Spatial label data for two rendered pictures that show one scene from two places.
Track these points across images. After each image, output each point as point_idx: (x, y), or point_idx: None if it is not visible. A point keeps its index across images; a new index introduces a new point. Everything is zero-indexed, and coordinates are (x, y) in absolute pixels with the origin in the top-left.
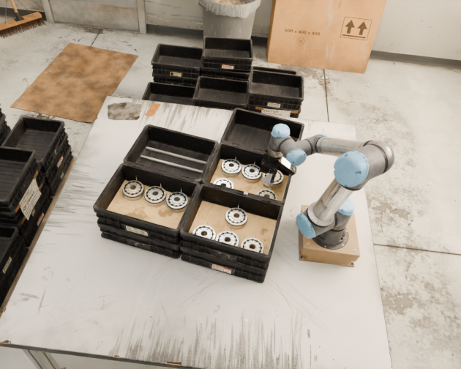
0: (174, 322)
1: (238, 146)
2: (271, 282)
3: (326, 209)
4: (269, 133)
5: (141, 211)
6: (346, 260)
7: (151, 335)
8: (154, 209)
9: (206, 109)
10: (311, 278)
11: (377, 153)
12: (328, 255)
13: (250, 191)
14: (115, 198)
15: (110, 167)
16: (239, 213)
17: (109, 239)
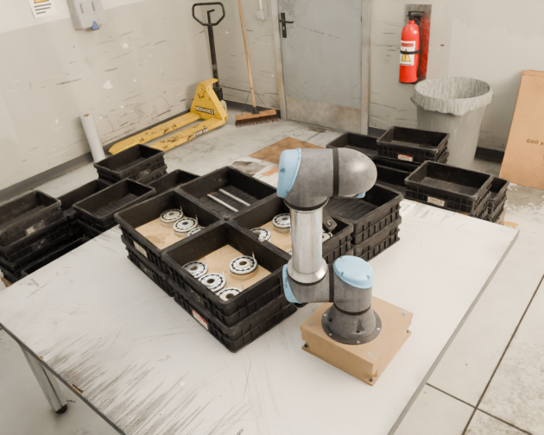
0: (114, 352)
1: None
2: (247, 358)
3: (294, 250)
4: (364, 204)
5: (162, 237)
6: (358, 368)
7: (84, 354)
8: (175, 238)
9: None
10: (299, 375)
11: (325, 154)
12: (334, 351)
13: (287, 249)
14: (153, 222)
15: None
16: (248, 261)
17: (130, 260)
